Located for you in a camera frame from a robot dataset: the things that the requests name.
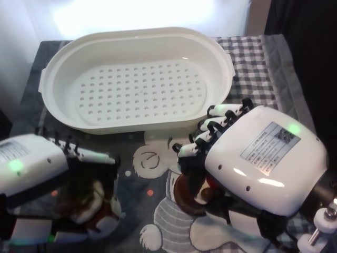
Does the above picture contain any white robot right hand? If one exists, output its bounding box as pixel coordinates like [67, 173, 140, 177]
[172, 98, 329, 239]

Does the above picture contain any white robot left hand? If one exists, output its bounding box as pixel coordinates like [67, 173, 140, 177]
[0, 128, 124, 236]

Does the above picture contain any cupcake with strawberry topping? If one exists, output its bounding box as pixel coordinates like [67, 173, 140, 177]
[56, 179, 116, 232]

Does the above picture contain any chocolate cupcake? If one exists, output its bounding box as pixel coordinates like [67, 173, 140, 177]
[173, 173, 232, 216]

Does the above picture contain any white perforated plastic oval basket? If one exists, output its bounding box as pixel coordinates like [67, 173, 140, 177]
[38, 25, 235, 135]

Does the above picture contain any grey quilt with bear print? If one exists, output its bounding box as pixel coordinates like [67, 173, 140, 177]
[7, 34, 327, 253]

